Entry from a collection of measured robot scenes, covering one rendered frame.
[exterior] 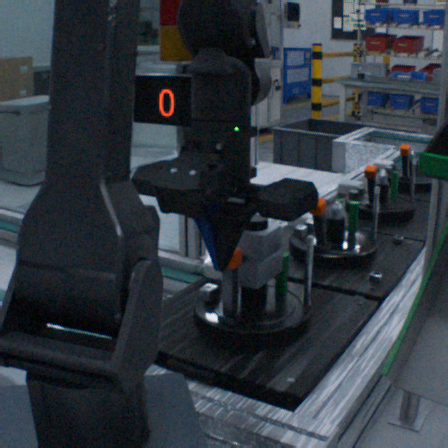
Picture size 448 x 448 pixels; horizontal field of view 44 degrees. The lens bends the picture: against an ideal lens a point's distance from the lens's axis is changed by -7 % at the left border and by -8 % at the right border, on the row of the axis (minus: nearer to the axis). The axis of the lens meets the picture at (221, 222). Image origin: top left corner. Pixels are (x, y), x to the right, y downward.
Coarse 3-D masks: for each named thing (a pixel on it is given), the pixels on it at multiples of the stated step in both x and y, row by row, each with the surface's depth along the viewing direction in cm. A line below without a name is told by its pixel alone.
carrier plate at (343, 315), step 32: (192, 288) 79; (320, 288) 78; (192, 320) 70; (320, 320) 70; (352, 320) 69; (160, 352) 63; (192, 352) 63; (224, 352) 63; (256, 352) 63; (288, 352) 63; (320, 352) 63; (224, 384) 60; (256, 384) 57; (288, 384) 57
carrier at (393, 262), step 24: (336, 216) 88; (288, 240) 96; (336, 240) 89; (360, 240) 90; (384, 240) 95; (408, 240) 95; (288, 264) 86; (312, 264) 86; (336, 264) 84; (360, 264) 85; (384, 264) 86; (408, 264) 87; (336, 288) 79; (360, 288) 78; (384, 288) 78
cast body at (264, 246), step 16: (256, 224) 65; (272, 224) 68; (240, 240) 66; (256, 240) 65; (272, 240) 66; (256, 256) 65; (272, 256) 67; (240, 272) 66; (256, 272) 65; (272, 272) 68; (256, 288) 65
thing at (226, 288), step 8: (232, 256) 62; (240, 256) 63; (232, 264) 62; (224, 272) 63; (232, 272) 63; (224, 280) 64; (232, 280) 63; (224, 288) 64; (232, 288) 63; (224, 296) 64; (232, 296) 64; (224, 304) 65; (232, 304) 64; (224, 312) 65; (232, 312) 64
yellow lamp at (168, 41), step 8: (160, 32) 78; (168, 32) 77; (176, 32) 77; (160, 40) 78; (168, 40) 77; (176, 40) 77; (160, 48) 79; (168, 48) 77; (176, 48) 77; (184, 48) 78; (160, 56) 79; (168, 56) 78; (176, 56) 78; (184, 56) 78
